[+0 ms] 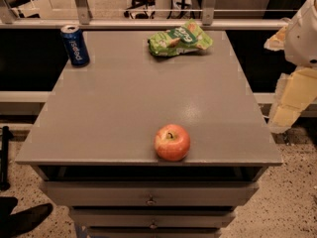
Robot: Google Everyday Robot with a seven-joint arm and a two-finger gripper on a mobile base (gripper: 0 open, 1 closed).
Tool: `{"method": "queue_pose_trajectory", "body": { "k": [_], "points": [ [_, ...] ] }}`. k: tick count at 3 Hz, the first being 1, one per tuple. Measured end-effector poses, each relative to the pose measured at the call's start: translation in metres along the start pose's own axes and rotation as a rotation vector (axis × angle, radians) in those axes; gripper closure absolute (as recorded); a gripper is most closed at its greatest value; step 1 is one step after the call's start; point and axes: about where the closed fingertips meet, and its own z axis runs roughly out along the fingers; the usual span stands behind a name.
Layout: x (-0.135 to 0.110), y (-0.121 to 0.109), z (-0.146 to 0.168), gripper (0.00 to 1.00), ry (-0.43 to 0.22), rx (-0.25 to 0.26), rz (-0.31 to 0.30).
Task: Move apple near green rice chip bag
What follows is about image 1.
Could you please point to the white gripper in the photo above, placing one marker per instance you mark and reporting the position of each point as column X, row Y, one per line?
column 302, row 41

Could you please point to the red apple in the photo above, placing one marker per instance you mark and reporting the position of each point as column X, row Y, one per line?
column 172, row 142

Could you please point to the green rice chip bag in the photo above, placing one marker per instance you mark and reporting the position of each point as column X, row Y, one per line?
column 188, row 38

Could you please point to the black office chair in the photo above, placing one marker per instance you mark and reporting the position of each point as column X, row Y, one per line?
column 141, row 9

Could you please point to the grey drawer cabinet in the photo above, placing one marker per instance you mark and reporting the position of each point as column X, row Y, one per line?
column 93, row 142

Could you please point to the metal railing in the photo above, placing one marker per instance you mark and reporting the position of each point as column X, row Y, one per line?
column 80, row 13

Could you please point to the blue pepsi can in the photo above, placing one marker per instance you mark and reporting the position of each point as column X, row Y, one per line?
column 75, row 46

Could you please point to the black shoe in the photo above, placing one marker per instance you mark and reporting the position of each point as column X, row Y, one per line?
column 15, row 224

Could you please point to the black stand post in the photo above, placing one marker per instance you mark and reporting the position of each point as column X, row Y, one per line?
column 6, row 136

